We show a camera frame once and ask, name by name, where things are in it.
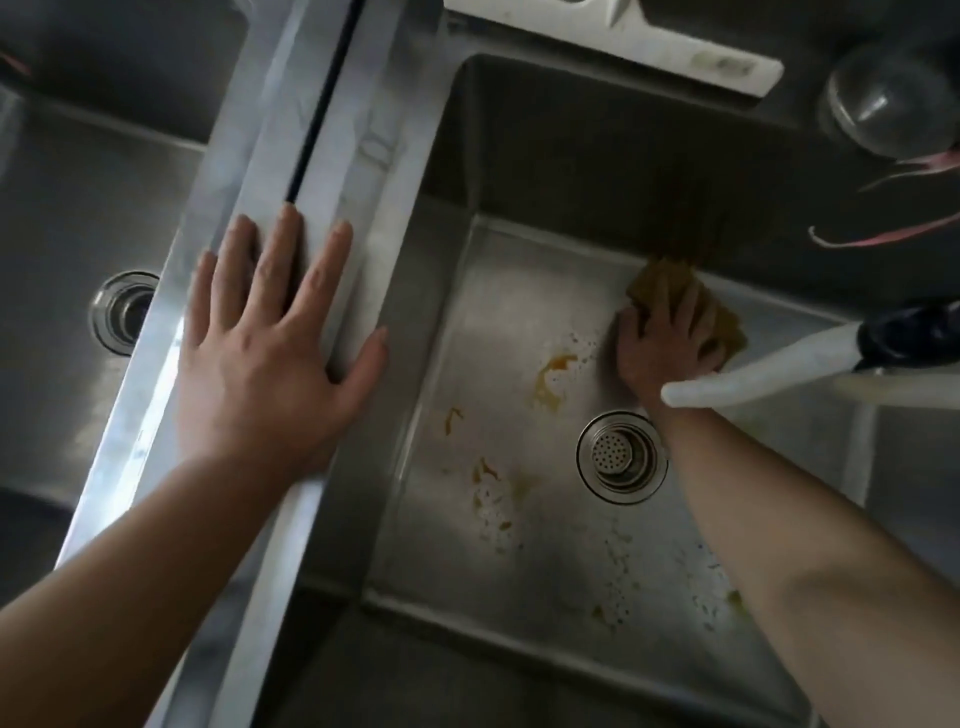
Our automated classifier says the person's left hand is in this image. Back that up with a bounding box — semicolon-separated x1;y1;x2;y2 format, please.
174;204;390;483

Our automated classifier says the person's right hand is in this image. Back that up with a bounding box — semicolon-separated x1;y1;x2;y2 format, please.
615;281;733;415

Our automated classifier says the brown cleaning sponge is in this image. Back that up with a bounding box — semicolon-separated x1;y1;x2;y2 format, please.
625;258;750;363

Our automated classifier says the person's left forearm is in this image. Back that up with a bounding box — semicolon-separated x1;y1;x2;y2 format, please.
0;450;333;728

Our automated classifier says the person's right forearm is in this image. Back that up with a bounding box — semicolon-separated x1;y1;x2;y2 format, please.
651;405;960;728

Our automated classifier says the open steel sink drain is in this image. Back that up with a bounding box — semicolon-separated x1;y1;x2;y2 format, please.
87;270;163;358

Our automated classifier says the perforated steel drain strainer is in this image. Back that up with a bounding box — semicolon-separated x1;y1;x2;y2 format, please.
575;409;670;504

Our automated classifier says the clean steel sink basin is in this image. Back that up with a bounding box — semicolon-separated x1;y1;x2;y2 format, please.
0;0;361;728

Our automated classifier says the black faucet head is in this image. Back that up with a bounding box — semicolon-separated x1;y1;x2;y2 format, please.
853;298;960;373

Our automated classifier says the pink ribbon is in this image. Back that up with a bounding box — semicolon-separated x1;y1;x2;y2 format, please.
857;145;960;193
807;213;960;251

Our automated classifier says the stained steel sink basin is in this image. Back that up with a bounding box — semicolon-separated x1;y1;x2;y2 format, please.
225;0;960;728

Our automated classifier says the white plastic board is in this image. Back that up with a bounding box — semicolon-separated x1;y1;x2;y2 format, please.
442;0;786;99

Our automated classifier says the clear glass bowl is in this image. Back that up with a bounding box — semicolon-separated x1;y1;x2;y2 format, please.
817;40;960;163

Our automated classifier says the white faucet hose spout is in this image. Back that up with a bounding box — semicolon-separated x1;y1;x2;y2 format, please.
660;321;865;411

